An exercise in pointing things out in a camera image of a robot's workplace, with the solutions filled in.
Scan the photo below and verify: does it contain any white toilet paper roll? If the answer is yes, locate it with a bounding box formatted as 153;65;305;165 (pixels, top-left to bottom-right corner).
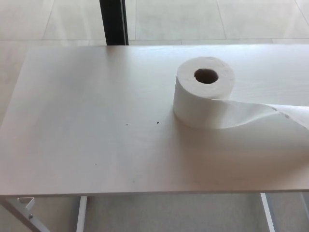
172;56;309;133

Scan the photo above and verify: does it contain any black vertical pillar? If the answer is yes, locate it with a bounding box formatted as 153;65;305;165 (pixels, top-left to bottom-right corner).
99;0;130;46

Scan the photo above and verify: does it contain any white metal table leg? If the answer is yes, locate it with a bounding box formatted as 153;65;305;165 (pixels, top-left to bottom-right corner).
76;196;88;232
260;193;276;232

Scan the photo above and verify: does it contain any white diagonal table brace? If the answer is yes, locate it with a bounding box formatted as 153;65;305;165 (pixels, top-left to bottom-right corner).
0;197;50;232

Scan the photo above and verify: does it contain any white metal hook bracket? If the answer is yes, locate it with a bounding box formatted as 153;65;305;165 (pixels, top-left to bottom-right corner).
17;197;35;210

